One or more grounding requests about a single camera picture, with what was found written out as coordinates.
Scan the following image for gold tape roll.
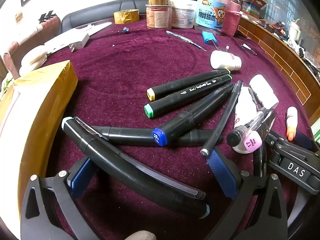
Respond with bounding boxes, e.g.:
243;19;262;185
113;9;140;25

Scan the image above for white plastic jar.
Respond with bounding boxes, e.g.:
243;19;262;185
171;0;198;29

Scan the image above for white plug adapter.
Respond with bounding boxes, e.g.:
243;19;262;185
68;33;90;52

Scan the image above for black clips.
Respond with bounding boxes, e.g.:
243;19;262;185
38;10;57;22

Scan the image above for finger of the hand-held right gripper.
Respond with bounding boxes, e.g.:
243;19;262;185
282;130;320;169
255;109;290;178

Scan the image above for orange white highlighter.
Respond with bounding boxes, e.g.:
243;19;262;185
286;106;298;141

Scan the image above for wooden sideboard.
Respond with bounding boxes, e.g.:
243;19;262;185
236;15;320;125

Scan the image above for yellow cap black marker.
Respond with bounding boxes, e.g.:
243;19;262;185
147;68;231;101

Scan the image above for pink knit covered bottle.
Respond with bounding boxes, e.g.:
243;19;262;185
221;0;242;37

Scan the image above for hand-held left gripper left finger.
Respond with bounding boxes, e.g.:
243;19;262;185
20;156;100;240

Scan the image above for blue battery pack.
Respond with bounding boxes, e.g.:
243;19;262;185
201;31;218;47

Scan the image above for amber jar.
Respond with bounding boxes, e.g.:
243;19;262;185
145;4;173;30

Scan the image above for thin black pen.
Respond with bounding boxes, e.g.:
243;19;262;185
200;80;244;156

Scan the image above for white green kettle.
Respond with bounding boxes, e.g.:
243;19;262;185
288;17;304;43

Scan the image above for brown chair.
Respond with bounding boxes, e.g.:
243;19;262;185
3;15;62;79

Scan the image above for clear jar blue label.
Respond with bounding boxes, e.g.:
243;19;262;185
194;0;228;36

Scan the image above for green cloth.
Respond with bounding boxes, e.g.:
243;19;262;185
0;76;13;98

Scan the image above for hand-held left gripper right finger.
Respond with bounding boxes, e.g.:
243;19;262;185
197;146;288;240

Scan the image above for pink cap marker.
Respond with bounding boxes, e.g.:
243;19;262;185
232;131;263;154

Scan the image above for clear gel pen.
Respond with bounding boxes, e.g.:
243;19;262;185
226;107;269;147

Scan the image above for white bottle red label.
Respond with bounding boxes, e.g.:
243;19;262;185
210;50;242;71

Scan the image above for nail clipper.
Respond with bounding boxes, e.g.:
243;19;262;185
241;43;258;56

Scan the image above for plain white bottle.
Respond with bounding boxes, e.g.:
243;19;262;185
234;87;259;130
249;75;280;109

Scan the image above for dark translucent pen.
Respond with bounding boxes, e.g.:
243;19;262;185
72;117;207;201

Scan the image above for plain black marker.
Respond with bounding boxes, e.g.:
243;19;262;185
91;126;224;147

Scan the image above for colourful cardboard box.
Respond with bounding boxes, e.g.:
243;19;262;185
241;0;268;19

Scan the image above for maroon velvet tablecloth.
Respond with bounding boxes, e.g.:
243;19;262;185
42;14;313;240

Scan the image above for green cap black marker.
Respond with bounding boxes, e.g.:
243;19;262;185
144;74;232;118

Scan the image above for person's left hand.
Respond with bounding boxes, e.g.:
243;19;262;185
124;230;157;240

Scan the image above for black leather sofa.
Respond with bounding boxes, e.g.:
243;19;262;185
61;0;150;35

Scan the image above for light blue cap black marker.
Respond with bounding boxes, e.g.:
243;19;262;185
62;116;211;219

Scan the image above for gold cardboard box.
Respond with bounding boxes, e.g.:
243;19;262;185
0;60;78;213

